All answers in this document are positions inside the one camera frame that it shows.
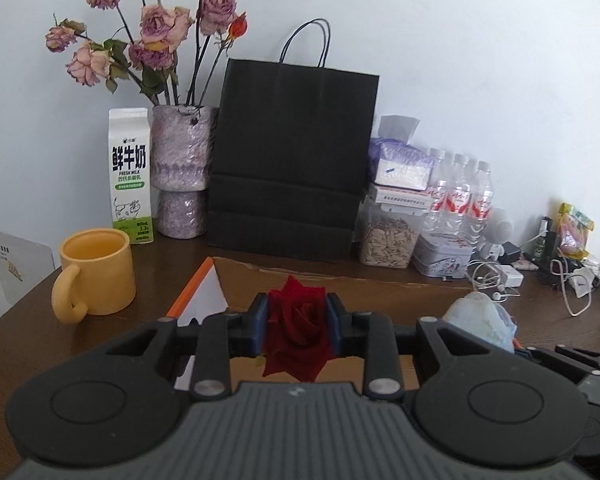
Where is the white earphones cable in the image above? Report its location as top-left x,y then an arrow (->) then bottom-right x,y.
466,258 -> 522,304

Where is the white card on left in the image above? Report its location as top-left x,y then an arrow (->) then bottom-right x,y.
0,231 -> 56,306

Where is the right water bottle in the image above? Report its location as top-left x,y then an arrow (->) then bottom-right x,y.
465,160 -> 494,246

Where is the purple textured vase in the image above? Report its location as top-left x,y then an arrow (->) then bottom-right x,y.
150,105 -> 218,240

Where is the left water bottle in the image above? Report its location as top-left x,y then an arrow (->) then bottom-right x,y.
422,148 -> 449,233

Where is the black power adapter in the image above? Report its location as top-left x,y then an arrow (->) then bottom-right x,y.
498,242 -> 521,266

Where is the black paper shopping bag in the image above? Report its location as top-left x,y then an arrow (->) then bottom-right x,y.
206,17 -> 380,264

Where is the black phone stand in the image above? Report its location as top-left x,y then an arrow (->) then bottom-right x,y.
531,217 -> 579,290

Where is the dried pink rose bouquet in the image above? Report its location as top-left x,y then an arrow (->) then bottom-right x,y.
45,0 -> 248,107

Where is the water bottle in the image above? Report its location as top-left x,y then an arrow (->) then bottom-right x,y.
465,160 -> 494,246
441,154 -> 471,235
422,148 -> 449,233

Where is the white flat box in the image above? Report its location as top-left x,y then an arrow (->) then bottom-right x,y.
367,183 -> 434,209

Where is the white charger adapter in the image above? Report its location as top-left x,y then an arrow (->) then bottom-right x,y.
498,266 -> 524,288

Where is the white green milk carton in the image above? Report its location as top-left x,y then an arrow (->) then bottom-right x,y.
108,108 -> 154,245

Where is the yellow ceramic mug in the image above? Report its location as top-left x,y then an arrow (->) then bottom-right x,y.
50,229 -> 136,325

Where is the red artificial rose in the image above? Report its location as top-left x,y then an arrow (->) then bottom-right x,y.
263,275 -> 335,382

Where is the purple tissue pack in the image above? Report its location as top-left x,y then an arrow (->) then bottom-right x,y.
368,115 -> 434,191

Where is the middle water bottle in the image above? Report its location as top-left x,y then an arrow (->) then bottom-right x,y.
441,154 -> 471,235

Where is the red orange cardboard box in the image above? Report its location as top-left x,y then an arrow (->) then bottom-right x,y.
164,256 -> 527,391

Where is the clear seed container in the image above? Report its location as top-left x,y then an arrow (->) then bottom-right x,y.
360,200 -> 426,269

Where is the yellow snack bag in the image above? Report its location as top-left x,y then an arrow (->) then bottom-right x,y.
557,203 -> 595,260

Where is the white metal tin box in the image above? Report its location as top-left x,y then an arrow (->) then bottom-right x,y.
411,233 -> 475,280

